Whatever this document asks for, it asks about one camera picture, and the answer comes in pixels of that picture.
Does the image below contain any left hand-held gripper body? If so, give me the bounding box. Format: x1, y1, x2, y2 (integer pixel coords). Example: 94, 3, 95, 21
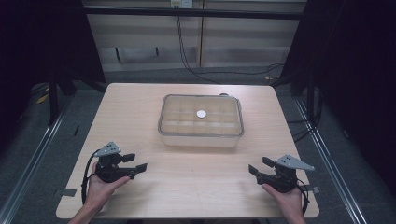
92, 141, 138, 184

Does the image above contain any black curtain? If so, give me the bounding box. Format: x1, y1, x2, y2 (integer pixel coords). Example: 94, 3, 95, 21
279, 0, 396, 200
0, 0, 106, 138

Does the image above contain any black wall cable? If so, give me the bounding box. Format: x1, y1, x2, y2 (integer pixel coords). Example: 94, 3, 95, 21
176, 15, 285, 86

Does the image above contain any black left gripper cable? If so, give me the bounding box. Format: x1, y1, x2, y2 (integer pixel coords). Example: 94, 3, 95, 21
80, 148, 101, 205

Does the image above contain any black floor cable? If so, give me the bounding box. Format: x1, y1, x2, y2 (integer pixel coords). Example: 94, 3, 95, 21
286, 92, 323, 144

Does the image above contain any person's left hand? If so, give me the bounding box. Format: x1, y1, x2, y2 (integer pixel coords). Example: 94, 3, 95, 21
83, 161, 132, 213

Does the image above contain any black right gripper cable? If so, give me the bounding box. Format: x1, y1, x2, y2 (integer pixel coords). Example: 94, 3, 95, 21
295, 177, 311, 217

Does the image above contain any metal floor rail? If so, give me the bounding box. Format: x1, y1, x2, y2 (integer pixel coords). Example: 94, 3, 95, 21
0, 99, 72, 224
293, 96, 370, 224

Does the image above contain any clear plastic storage box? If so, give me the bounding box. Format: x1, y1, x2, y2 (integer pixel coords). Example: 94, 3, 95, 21
158, 94, 245, 148

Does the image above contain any black horizontal frame bar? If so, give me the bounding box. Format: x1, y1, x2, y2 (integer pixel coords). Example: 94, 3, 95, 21
83, 7, 308, 21

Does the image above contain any clear plastic box lid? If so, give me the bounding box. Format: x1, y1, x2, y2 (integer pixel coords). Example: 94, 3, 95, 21
157, 93, 246, 138

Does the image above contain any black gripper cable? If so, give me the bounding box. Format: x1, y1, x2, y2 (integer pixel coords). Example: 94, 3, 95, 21
80, 148, 101, 205
295, 177, 311, 217

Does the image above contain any black metal stand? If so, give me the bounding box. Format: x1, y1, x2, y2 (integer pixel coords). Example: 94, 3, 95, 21
48, 69, 61, 126

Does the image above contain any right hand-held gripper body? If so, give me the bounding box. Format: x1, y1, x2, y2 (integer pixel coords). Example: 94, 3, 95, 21
255, 154, 316, 194

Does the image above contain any yellow floor tape piece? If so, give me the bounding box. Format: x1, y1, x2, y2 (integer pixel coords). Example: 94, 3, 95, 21
35, 93, 50, 105

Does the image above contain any person's right hand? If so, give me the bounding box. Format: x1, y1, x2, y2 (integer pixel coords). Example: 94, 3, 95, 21
261, 183, 305, 219

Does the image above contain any white wall socket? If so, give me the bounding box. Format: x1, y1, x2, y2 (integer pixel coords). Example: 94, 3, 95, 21
170, 0, 193, 9

